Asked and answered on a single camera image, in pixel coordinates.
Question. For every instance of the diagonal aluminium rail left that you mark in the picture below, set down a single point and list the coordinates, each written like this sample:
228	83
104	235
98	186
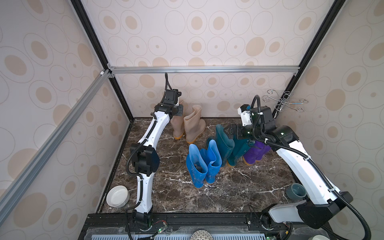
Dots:
21	184

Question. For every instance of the beige boot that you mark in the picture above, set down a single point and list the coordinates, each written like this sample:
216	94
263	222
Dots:
194	125
177	123

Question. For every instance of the grey-green cup right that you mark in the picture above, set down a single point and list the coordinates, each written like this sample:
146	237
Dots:
296	192

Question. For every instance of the chrome wire stand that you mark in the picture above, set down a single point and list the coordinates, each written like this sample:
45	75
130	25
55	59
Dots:
283	101

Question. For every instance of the black base frame front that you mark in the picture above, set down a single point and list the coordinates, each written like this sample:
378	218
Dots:
182	226

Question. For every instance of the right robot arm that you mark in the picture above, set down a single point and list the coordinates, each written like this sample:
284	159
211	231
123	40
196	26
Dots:
323	200

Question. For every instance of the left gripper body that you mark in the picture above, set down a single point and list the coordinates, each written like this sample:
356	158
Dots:
179	110

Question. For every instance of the white round bowl left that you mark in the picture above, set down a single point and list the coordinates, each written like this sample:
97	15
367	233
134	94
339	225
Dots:
118	197

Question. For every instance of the horizontal aluminium rail back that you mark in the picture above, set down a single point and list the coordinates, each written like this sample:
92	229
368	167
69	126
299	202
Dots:
205	70

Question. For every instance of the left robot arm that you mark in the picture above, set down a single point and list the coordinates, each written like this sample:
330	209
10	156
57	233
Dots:
144	161

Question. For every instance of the purple boot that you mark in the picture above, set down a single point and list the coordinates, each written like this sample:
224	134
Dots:
253	155
264	148

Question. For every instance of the blue boot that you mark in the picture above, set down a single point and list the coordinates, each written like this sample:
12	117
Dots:
196	166
213	160

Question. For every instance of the teal boot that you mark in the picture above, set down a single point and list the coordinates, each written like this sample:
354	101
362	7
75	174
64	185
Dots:
240	148
225	145

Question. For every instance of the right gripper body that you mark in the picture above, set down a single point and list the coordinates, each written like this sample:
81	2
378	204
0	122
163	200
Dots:
235	132

